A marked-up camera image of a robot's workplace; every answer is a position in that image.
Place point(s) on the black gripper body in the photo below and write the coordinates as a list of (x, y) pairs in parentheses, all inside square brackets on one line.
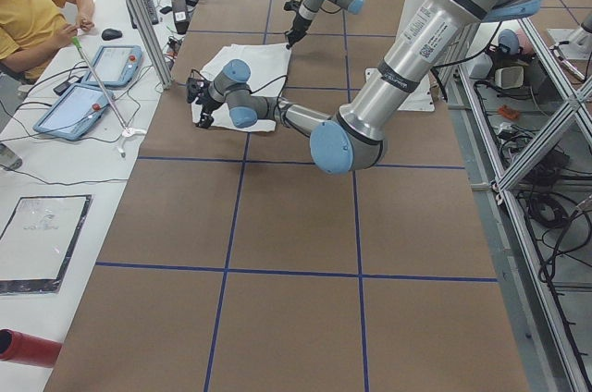
[(207, 105), (298, 26)]

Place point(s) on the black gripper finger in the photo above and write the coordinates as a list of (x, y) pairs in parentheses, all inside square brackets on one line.
[(289, 44)]

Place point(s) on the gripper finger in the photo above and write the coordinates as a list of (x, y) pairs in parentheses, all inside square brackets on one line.
[(205, 122)]

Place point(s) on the white long-sleeve printed shirt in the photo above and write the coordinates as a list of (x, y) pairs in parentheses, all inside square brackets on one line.
[(267, 63)]

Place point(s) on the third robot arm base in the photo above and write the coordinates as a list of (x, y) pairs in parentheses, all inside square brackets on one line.
[(573, 44)]

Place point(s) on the upper blue teach pendant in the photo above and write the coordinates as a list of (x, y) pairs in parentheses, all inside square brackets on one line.
[(116, 65)]

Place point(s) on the blue teach pendant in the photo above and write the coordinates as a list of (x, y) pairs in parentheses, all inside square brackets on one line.
[(74, 113), (116, 65)]

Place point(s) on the black computer mouse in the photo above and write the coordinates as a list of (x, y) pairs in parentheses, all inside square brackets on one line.
[(111, 34)]

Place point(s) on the black keyboard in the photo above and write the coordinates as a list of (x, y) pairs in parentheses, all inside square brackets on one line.
[(151, 11)]

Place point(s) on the lower blue teach pendant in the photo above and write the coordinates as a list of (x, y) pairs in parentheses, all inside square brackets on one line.
[(74, 113)]

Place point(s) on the person in yellow shirt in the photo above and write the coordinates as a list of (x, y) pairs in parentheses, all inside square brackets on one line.
[(33, 31)]

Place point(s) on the silver foil tray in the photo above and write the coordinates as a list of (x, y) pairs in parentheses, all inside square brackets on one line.
[(38, 241)]

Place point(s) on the red cylinder bottle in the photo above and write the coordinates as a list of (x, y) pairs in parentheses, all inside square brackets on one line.
[(30, 350)]

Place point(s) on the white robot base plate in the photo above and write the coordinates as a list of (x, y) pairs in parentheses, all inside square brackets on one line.
[(416, 96)]

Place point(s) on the grey aluminium post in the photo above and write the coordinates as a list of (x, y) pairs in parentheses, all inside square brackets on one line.
[(150, 42)]

